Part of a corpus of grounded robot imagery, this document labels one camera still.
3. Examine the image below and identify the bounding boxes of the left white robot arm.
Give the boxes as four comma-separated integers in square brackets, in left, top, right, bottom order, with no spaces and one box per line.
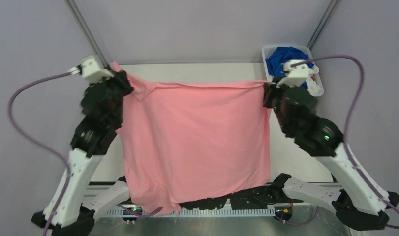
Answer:
[31,70,134,236]

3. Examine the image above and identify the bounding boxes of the blue t shirt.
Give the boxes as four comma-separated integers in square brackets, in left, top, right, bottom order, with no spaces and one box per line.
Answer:
[264,46,319,90]

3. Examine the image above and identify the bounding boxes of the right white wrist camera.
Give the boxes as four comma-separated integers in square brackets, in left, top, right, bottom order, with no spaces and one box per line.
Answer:
[273,59,319,88]

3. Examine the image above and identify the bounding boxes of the white t shirt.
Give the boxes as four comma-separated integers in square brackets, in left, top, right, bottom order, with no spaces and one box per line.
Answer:
[305,65,321,97]

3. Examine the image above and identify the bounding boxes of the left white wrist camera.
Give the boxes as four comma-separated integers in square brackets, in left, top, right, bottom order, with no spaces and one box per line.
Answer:
[68,55,114,84]

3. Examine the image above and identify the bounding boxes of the white plastic laundry basket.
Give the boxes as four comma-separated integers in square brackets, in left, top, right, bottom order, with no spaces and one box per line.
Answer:
[261,45,324,96]

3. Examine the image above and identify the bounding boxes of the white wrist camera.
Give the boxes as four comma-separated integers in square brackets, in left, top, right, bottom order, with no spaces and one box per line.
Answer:
[273,59,319,88]
[68,55,114,84]

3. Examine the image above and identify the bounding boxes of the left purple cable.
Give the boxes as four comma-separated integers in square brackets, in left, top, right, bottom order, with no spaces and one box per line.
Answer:
[7,71,164,236]

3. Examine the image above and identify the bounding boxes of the pink t shirt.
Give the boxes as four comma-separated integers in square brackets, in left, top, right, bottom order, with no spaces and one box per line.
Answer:
[117,74,271,215]

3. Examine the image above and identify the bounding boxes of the aluminium frame rail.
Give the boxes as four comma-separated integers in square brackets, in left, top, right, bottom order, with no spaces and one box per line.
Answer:
[94,199,290,220]

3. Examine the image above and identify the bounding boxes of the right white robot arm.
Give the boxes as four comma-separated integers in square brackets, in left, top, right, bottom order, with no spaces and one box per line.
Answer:
[263,83,399,231]

